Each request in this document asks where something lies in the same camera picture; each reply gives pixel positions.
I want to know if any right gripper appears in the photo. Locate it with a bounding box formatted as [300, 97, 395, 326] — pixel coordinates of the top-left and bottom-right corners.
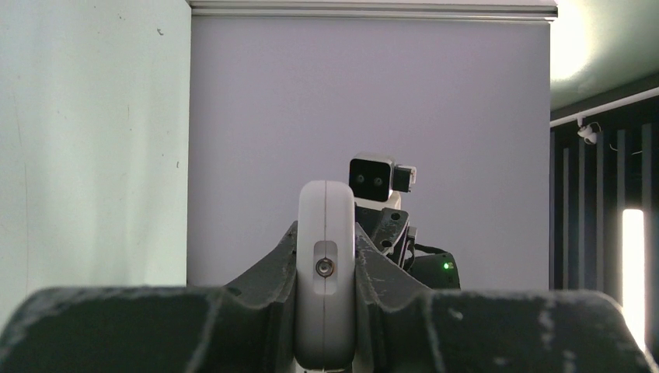
[355, 206, 417, 270]

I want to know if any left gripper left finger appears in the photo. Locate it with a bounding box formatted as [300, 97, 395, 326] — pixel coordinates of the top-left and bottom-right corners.
[1, 225, 297, 372]

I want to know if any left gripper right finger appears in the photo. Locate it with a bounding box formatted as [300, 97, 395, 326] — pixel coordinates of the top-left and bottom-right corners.
[354, 227, 657, 372]

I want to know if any white remote control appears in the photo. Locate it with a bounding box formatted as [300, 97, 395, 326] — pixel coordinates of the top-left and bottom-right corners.
[294, 180, 356, 371]

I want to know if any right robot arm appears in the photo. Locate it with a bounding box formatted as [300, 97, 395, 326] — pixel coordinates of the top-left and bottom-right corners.
[355, 206, 461, 289]

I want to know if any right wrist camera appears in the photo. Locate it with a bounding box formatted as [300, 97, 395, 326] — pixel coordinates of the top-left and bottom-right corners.
[348, 152, 417, 211]

